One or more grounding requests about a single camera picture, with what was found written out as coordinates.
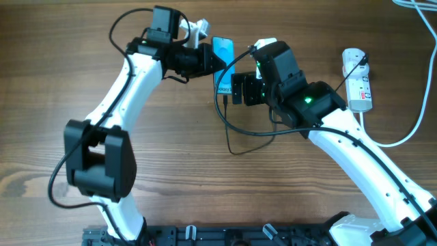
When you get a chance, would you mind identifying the white power strip socket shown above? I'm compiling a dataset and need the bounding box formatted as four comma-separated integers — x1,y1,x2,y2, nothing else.
342,48,373,113

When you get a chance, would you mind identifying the blue screen smartphone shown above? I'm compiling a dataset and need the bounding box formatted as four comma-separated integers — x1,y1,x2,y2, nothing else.
211,36,236,96

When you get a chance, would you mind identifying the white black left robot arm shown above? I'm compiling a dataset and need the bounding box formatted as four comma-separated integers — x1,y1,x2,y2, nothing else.
64,38,226,245

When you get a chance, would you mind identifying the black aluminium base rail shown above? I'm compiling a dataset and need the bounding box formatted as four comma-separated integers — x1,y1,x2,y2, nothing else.
81,223,386,246

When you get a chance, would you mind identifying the white power strip cord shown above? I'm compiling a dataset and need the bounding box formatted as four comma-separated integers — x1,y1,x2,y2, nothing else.
358,0,437,148

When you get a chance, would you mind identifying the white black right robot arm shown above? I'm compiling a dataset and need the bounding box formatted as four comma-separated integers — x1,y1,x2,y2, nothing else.
234,38,436,245

